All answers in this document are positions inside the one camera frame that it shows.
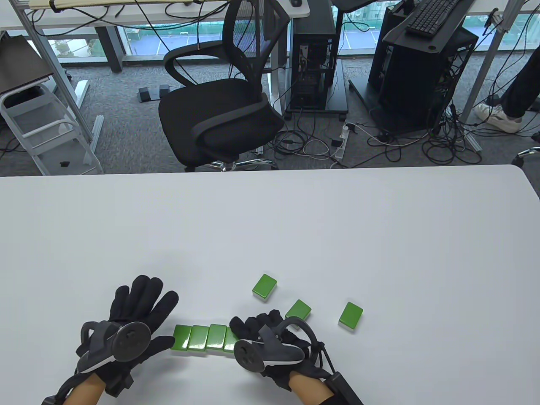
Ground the person's right hand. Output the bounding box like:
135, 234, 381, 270
229, 310, 334, 391

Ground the person's left hand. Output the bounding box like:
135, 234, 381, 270
76, 275, 179, 382

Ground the group of green mahjong tiles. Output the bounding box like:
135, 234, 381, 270
171, 273, 313, 354

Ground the single green-backed mahjong tile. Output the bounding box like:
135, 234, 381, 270
337, 302, 364, 331

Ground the person's left forearm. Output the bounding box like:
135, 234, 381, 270
67, 375, 106, 405

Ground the person's right forearm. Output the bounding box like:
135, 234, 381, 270
289, 373, 334, 405

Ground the grey round hand-mounted controller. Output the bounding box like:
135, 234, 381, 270
233, 316, 325, 374
77, 321, 151, 374

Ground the white metal step stool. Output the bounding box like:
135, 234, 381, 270
0, 82, 104, 176

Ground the white power strip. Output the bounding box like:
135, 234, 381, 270
330, 123, 351, 160

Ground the black mesh office chair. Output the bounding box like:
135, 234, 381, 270
158, 0, 292, 173

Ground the black wheeled tower stand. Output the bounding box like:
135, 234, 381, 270
283, 59, 350, 122

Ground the dark grey flat board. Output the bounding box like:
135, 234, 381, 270
0, 35, 52, 95

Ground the black computer tower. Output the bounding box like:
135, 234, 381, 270
289, 13, 338, 111

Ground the chrome chair base leg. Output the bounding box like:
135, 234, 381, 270
512, 146, 540, 167

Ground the black desk top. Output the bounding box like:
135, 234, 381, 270
382, 0, 479, 52

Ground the black keyboard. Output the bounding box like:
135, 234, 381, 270
405, 0, 464, 39

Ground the aluminium frame post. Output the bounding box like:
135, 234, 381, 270
460, 0, 526, 153
15, 0, 105, 148

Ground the tangle of black floor cables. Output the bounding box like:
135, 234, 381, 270
270, 101, 483, 166

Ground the black clamp-mounted camera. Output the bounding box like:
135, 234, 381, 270
483, 8, 506, 34

